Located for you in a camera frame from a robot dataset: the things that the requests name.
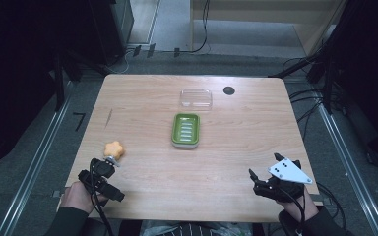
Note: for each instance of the green soap dish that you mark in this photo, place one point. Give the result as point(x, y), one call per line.
point(185, 130)

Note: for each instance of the person's striped clothing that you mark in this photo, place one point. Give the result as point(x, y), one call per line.
point(193, 228)

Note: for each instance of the black cabinet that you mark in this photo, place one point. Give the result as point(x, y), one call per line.
point(111, 29)

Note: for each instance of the black metal stand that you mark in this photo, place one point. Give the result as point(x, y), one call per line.
point(325, 65)
point(59, 82)

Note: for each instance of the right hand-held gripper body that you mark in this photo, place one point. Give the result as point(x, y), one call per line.
point(283, 182)

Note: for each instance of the person's left hand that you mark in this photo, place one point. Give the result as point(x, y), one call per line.
point(76, 197)

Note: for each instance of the dark round table grommet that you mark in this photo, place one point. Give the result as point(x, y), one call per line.
point(229, 90)

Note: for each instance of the metal floor rail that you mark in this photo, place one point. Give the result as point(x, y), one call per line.
point(351, 170)
point(36, 157)

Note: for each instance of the light wooden furniture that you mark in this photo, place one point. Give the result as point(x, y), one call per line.
point(259, 13)

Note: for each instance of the clear plastic lid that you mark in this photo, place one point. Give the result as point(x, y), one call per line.
point(196, 99)

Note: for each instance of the orange flower-shaped soap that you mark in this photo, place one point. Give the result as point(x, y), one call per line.
point(113, 150)

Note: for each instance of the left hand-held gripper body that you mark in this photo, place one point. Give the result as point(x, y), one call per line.
point(102, 187)

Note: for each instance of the person's right hand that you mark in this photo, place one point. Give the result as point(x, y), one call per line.
point(298, 205)

